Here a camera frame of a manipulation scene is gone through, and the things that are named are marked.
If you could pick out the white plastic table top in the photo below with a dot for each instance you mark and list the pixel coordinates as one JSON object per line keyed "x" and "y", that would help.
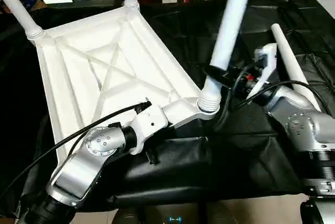
{"x": 110, "y": 72}

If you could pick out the black mat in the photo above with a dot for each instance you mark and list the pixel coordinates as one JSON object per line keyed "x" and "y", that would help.
{"x": 222, "y": 143}

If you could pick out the dark left robot foot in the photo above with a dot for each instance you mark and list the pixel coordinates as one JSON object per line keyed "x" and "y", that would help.
{"x": 128, "y": 216}

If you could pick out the white flat board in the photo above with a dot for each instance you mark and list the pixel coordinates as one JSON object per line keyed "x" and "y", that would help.
{"x": 325, "y": 5}

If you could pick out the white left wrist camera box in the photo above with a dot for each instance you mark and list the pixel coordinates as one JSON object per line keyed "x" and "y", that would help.
{"x": 150, "y": 127}

